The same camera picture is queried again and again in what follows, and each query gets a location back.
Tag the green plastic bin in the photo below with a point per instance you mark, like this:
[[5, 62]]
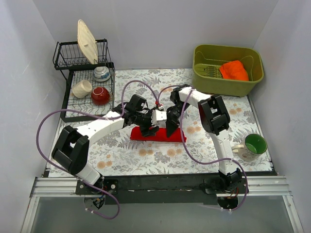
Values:
[[207, 78]]

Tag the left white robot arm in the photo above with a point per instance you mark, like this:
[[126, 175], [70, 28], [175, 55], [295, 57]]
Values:
[[71, 148]]

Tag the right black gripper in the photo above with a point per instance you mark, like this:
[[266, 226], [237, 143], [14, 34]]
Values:
[[173, 117]]

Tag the aluminium rail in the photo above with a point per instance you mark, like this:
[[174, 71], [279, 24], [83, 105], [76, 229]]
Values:
[[66, 187]]

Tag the orange t shirt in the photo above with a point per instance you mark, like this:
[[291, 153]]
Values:
[[234, 70]]

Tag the cream ceramic cup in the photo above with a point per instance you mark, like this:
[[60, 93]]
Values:
[[82, 89]]

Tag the red bowl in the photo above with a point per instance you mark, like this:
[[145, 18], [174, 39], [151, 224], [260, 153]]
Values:
[[100, 96]]

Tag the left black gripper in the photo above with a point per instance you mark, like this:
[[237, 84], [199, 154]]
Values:
[[147, 124]]

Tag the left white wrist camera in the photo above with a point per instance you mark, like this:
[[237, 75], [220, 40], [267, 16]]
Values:
[[159, 118]]

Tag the red t shirt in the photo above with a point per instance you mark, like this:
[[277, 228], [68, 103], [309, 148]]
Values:
[[177, 137]]

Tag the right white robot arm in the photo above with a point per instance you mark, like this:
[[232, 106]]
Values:
[[215, 121]]

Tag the blue white ceramic bowl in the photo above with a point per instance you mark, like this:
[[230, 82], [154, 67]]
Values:
[[101, 74]]

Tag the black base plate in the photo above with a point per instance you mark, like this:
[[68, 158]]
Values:
[[180, 188]]

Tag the green inside mug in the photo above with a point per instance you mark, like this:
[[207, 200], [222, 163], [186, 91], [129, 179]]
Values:
[[251, 148]]

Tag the cream woven plate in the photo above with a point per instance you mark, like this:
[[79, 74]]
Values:
[[87, 42]]

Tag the black wire dish rack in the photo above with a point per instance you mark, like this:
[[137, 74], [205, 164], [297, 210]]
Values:
[[74, 66]]

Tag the floral table mat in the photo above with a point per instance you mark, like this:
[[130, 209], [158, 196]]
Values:
[[116, 154]]

